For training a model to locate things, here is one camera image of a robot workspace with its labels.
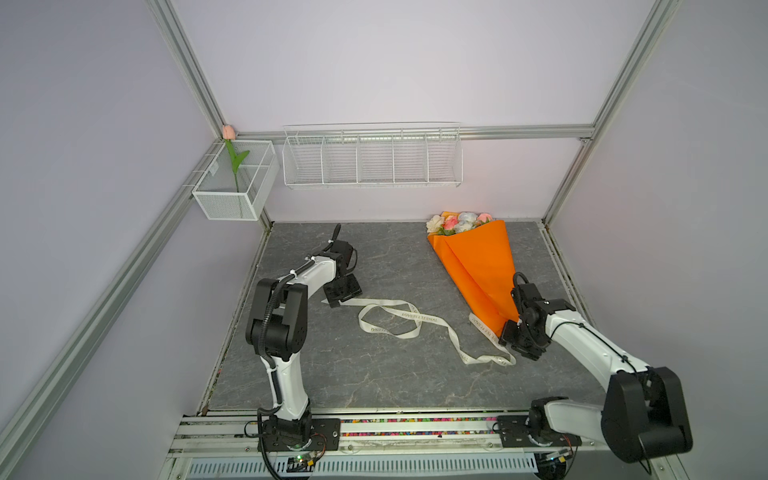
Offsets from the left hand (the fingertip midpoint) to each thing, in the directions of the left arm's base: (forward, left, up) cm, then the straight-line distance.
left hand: (353, 299), depth 96 cm
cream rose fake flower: (+31, -31, +1) cm, 44 cm away
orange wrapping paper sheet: (+12, -44, +1) cm, 46 cm away
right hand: (-19, -47, +1) cm, 50 cm away
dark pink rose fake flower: (+30, -37, +1) cm, 48 cm away
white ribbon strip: (-7, -15, -2) cm, 17 cm away
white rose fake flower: (+31, -43, +2) cm, 53 cm away
